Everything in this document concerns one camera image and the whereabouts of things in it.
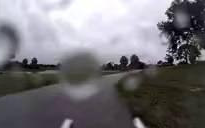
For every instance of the distant row of trees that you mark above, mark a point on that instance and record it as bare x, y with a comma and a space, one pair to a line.
123, 62

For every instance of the large dark tree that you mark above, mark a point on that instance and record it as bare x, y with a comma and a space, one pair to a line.
186, 30

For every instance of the flat grass field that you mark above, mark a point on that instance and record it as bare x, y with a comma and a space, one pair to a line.
13, 83

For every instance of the grass verge with slope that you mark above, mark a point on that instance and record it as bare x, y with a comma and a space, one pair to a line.
170, 96

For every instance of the grey asphalt road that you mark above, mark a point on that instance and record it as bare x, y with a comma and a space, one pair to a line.
50, 110

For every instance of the robot's own part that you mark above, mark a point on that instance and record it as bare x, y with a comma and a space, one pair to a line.
138, 123
66, 123

